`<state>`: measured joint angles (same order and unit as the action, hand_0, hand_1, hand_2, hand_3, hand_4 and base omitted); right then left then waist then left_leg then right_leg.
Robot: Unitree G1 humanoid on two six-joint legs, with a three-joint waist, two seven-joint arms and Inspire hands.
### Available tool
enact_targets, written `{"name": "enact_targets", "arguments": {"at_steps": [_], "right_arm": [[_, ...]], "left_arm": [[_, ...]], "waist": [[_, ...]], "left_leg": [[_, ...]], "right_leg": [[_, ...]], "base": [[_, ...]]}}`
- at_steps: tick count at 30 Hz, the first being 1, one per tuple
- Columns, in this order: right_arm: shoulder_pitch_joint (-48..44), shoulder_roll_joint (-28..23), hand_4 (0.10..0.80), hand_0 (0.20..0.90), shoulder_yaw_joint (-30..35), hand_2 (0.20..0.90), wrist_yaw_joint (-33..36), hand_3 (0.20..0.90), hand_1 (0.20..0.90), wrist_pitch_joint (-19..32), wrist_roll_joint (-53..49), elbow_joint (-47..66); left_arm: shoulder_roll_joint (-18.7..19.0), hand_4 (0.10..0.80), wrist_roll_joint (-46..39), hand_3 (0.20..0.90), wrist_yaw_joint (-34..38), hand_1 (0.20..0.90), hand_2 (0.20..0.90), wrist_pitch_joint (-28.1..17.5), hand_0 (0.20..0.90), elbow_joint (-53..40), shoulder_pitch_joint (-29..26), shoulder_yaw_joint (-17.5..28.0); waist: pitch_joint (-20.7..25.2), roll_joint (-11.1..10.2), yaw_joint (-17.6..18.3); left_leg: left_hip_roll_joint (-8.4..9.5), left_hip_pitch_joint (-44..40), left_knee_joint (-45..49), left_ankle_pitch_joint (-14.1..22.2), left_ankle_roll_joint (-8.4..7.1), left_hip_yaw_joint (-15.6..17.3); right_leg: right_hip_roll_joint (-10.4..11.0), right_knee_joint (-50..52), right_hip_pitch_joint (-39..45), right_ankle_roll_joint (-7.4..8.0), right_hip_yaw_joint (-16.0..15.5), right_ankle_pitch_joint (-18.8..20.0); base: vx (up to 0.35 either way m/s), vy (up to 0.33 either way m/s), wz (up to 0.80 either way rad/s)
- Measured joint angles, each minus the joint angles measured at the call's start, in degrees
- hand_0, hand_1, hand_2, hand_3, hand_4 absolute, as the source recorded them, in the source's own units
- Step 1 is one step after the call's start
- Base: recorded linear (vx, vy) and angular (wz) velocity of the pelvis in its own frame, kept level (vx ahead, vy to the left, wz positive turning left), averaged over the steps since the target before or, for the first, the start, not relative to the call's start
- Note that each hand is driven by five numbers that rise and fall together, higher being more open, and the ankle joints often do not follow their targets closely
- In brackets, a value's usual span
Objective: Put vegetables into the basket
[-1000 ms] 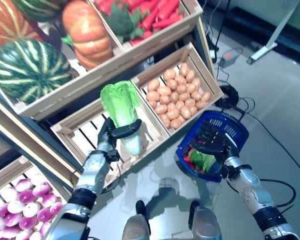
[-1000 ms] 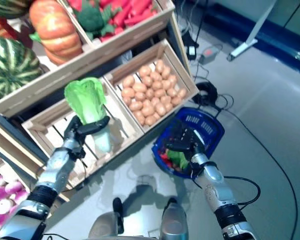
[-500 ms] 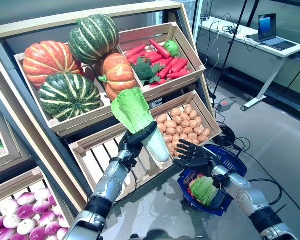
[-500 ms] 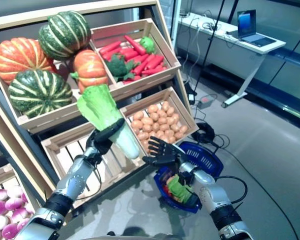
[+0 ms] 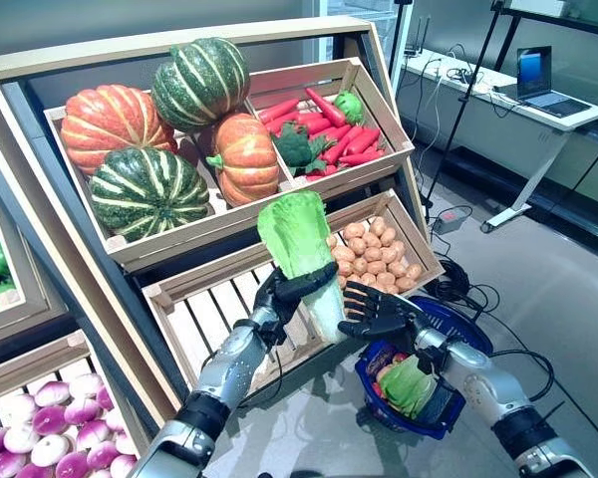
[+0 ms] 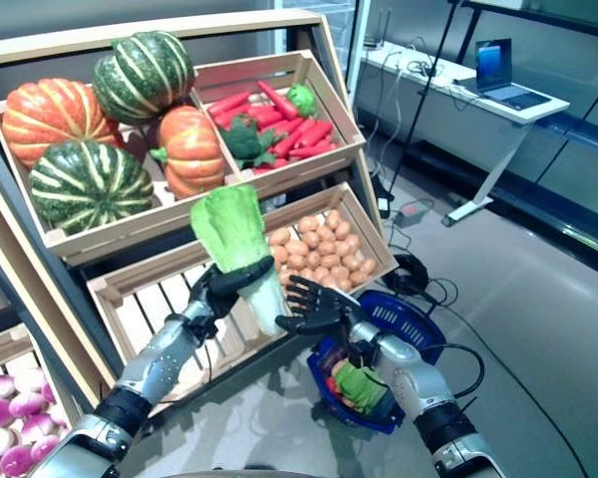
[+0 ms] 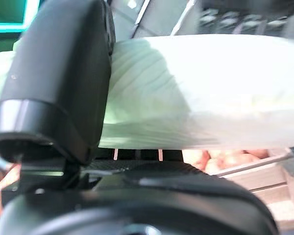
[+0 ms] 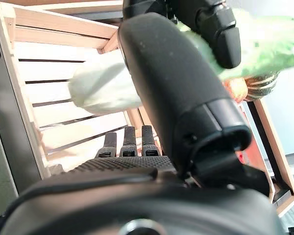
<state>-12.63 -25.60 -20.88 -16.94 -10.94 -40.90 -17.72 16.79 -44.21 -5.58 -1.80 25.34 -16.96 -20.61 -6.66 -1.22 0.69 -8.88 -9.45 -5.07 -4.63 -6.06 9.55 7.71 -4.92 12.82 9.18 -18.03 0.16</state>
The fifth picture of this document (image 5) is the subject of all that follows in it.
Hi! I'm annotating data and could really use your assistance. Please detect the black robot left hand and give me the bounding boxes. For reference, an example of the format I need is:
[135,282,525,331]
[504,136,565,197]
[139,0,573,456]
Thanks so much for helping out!
[252,262,341,328]

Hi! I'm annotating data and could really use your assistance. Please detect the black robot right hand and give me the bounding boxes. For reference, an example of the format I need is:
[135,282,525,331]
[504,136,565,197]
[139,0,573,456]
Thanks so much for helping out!
[337,280,424,351]

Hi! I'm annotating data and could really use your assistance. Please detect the green white napa cabbage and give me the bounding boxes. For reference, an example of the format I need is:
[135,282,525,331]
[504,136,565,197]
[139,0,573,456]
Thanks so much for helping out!
[256,190,351,346]
[378,354,439,418]

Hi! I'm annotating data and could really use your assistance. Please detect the blue plastic shopping basket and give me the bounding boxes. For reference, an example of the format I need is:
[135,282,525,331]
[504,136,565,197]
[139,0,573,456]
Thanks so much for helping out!
[354,295,494,440]

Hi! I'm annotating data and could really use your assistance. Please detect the purple orange snack packet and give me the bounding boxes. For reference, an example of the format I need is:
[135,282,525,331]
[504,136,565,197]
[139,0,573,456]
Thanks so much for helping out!
[367,342,410,384]

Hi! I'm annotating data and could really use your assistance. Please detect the wooden slat crate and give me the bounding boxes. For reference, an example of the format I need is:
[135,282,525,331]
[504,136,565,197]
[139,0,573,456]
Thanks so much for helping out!
[0,328,144,478]
[43,92,295,260]
[0,171,51,333]
[323,188,446,308]
[142,238,365,399]
[246,57,416,193]

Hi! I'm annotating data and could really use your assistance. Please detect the grey power strip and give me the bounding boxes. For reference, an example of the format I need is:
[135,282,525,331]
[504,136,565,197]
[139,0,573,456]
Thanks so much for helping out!
[431,204,473,236]

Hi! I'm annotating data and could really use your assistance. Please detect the red orange carrot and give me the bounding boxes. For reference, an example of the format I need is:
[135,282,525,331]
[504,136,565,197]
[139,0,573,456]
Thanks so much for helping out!
[263,112,310,136]
[306,163,339,182]
[346,127,382,156]
[298,112,333,131]
[304,87,349,128]
[338,148,387,168]
[323,124,366,166]
[256,98,301,125]

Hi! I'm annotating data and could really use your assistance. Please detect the small orange striped pumpkin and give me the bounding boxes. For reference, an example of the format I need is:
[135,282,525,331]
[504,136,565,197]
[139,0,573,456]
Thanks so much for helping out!
[205,113,281,209]

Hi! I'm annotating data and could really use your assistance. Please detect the dark green broccoli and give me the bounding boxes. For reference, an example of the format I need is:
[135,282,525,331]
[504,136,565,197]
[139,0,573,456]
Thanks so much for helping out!
[271,121,336,176]

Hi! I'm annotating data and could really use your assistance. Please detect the green striped pumpkin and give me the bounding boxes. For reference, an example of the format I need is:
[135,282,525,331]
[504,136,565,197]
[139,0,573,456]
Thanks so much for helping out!
[150,37,251,134]
[88,145,211,244]

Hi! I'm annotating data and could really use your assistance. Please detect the light green bell pepper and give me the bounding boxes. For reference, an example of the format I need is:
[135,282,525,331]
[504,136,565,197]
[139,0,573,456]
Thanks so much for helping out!
[332,90,366,125]

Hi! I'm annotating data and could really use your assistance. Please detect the white desk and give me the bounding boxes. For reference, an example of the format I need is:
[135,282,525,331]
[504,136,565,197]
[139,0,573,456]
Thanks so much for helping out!
[398,48,598,235]

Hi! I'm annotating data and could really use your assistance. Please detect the black tripod stand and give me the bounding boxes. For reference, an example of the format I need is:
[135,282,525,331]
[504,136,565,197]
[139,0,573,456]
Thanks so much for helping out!
[422,0,509,225]

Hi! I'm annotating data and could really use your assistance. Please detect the large orange striped pumpkin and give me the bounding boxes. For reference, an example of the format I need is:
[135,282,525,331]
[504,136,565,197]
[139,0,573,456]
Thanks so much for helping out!
[59,83,179,176]

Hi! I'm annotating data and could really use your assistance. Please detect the wooden vegetable display shelf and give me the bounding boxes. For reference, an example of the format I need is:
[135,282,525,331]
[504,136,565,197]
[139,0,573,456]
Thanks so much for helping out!
[0,14,448,419]
[0,163,89,394]

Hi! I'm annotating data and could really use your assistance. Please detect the black router with antennas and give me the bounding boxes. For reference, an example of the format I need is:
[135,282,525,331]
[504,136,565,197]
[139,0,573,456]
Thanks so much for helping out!
[402,13,434,60]

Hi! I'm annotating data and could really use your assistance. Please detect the open grey laptop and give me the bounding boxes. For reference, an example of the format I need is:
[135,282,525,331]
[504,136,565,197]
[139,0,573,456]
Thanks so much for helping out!
[515,45,593,120]

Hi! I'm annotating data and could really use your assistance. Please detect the coil of black cables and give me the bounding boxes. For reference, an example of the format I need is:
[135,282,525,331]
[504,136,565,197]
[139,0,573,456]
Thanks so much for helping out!
[422,258,472,300]

